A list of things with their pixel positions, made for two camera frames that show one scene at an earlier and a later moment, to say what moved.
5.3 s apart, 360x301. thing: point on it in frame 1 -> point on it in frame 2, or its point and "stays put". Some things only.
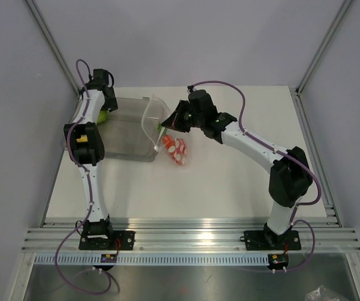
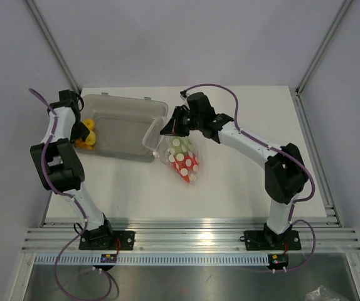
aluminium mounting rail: [188, 233] stays put
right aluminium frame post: [322, 47] stays put
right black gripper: [175, 121] stays put
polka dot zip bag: [173, 143] -> [180, 152]
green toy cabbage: [103, 116] -> [180, 145]
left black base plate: [106, 240] stays put
